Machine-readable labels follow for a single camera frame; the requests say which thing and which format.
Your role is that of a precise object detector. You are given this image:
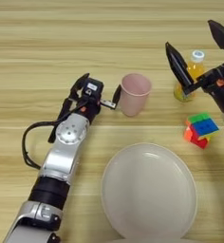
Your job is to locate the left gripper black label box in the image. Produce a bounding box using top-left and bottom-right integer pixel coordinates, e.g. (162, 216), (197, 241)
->
(81, 78), (104, 100)

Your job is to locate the pink plastic cup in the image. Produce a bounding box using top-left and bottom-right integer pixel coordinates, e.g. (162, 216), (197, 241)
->
(120, 73), (153, 118)

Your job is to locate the multicoloured twisted puzzle cube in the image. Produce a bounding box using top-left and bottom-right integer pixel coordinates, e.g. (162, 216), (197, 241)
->
(183, 112), (221, 150)

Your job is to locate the orange juice bottle white cap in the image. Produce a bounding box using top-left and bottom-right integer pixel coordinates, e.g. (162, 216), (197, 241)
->
(173, 49), (207, 103)

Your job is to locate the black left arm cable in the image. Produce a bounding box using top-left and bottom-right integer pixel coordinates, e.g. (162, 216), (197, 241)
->
(21, 98), (86, 170)

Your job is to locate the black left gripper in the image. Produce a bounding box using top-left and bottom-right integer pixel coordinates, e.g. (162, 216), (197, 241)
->
(63, 72), (122, 124)

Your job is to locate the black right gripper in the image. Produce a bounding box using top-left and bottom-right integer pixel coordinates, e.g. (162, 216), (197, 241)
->
(164, 19), (224, 115)

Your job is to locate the pale pink round plate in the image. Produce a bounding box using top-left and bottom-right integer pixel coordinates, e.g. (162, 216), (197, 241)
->
(101, 141), (198, 243)

